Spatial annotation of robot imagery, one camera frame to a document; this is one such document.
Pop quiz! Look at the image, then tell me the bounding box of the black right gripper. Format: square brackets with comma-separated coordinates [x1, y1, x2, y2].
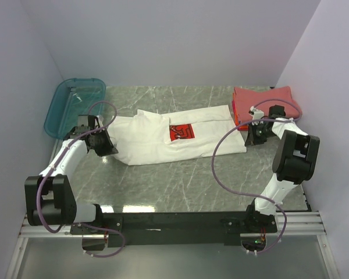
[245, 121, 277, 146]

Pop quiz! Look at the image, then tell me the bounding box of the white t shirt red print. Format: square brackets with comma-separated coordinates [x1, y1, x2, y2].
[108, 105, 247, 166]

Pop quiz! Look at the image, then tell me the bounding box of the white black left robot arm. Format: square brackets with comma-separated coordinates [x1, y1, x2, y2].
[24, 115, 118, 234]

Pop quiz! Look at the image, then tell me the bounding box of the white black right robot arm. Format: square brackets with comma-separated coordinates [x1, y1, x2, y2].
[243, 105, 320, 232]

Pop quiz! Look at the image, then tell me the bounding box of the teal plastic bin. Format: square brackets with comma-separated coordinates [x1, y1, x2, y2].
[44, 78, 106, 140]

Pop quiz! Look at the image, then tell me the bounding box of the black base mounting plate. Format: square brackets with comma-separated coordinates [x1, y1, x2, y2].
[70, 205, 277, 248]

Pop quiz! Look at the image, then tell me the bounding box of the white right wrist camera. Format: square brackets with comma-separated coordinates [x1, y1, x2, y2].
[248, 106, 265, 120]

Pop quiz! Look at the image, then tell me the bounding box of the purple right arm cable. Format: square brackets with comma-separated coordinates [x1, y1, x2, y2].
[212, 98, 304, 255]

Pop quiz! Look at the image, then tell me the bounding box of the aluminium rail frame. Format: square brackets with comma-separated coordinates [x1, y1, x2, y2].
[6, 212, 339, 278]

